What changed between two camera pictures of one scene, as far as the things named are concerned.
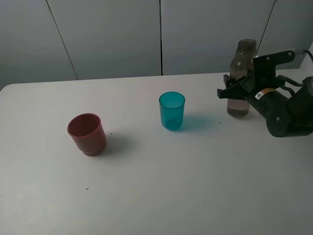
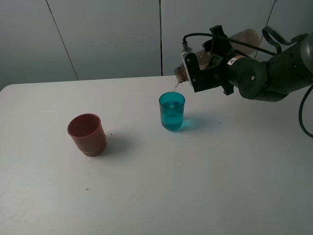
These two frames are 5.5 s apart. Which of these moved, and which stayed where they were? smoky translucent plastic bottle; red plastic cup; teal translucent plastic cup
Moved: smoky translucent plastic bottle
Stayed: red plastic cup; teal translucent plastic cup
